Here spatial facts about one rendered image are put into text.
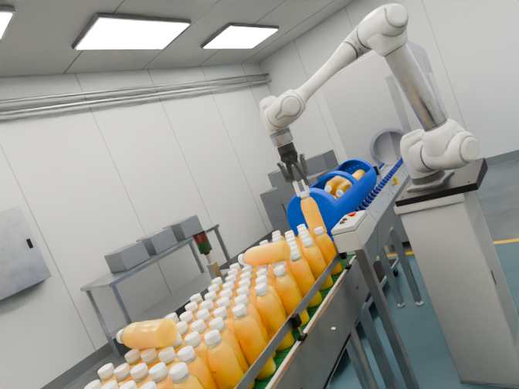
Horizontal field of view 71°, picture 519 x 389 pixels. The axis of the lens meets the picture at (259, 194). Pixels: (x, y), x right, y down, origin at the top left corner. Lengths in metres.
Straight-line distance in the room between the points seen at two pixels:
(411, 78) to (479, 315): 1.16
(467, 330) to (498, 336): 0.13
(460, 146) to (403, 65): 0.40
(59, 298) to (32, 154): 1.65
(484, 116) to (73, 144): 5.94
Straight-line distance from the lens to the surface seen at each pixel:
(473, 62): 6.72
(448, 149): 1.72
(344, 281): 1.54
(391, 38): 1.66
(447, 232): 1.93
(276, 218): 6.14
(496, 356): 2.23
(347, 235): 1.47
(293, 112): 1.38
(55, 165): 4.93
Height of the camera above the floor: 1.47
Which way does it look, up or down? 5 degrees down
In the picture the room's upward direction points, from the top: 22 degrees counter-clockwise
